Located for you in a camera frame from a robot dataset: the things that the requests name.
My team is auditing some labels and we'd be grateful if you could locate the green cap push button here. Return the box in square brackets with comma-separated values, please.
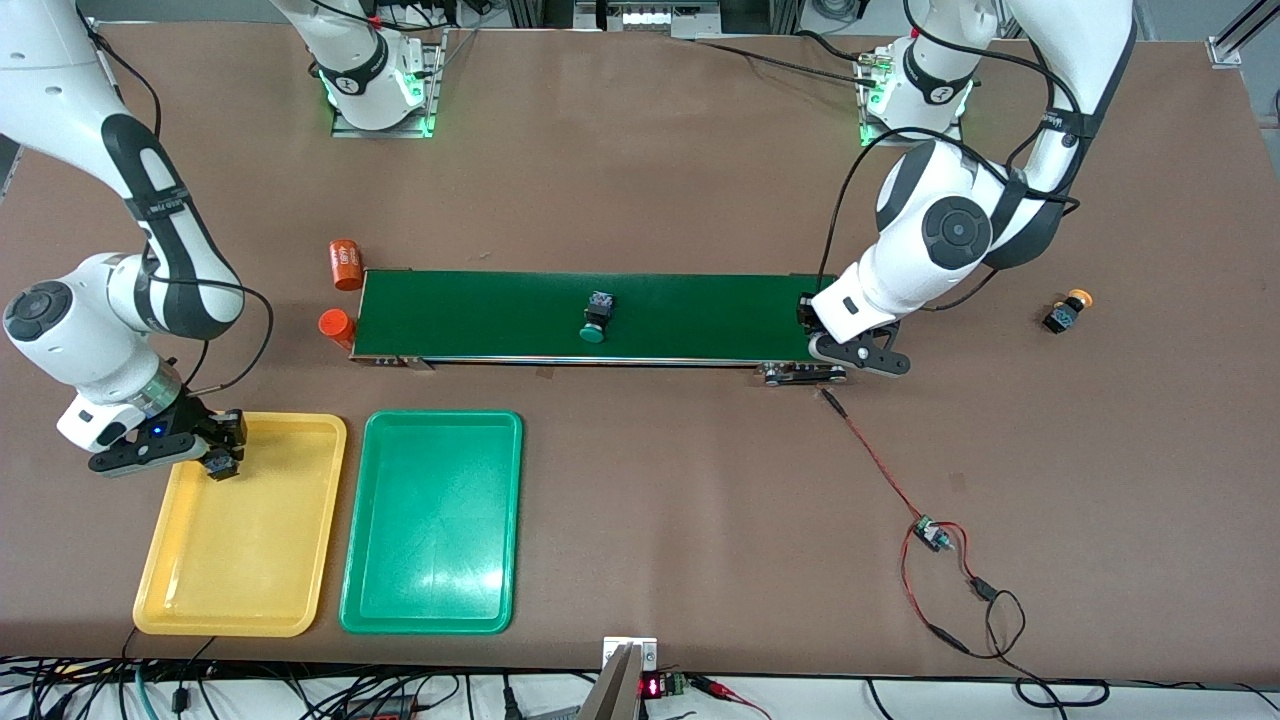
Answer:
[580, 291, 615, 346]

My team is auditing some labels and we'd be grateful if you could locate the yellow plastic tray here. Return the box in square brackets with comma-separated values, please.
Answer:
[133, 410, 348, 638]

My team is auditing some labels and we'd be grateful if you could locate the green belt conveyor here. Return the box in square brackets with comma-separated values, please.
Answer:
[350, 267, 849, 387]

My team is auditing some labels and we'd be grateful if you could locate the green plastic tray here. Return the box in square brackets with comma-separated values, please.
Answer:
[339, 409, 525, 636]

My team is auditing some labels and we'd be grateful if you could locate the red clip lead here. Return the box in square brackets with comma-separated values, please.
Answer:
[690, 676, 773, 720]

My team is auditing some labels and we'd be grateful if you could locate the red black conveyor cable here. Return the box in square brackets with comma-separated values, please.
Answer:
[820, 388, 926, 529]

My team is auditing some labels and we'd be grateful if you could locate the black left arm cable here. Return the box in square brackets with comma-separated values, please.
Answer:
[818, 0, 1086, 313]

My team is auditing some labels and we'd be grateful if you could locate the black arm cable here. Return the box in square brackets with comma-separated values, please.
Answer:
[75, 15, 276, 396]
[818, 0, 1086, 313]

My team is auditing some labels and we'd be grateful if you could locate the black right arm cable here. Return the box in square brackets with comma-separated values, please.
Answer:
[75, 15, 276, 396]

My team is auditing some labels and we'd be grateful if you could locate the aluminium arm base plate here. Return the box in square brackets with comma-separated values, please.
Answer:
[331, 28, 447, 140]
[856, 45, 967, 150]

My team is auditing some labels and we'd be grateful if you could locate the red black cable short lead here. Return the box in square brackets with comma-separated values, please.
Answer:
[940, 522, 1111, 709]

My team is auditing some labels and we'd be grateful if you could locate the red black cable long loop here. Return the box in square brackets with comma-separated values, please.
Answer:
[900, 525, 1001, 661]

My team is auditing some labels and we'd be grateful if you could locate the black cable on table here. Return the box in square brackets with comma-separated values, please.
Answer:
[695, 30, 881, 91]

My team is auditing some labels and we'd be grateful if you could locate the metal frame with lights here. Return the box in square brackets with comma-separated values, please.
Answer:
[572, 0, 723, 41]

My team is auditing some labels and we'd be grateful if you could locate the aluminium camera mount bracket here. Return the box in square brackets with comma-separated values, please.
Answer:
[578, 636, 661, 720]

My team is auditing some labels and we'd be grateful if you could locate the aluminium extrusion post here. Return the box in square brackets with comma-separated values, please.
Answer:
[1207, 0, 1280, 68]

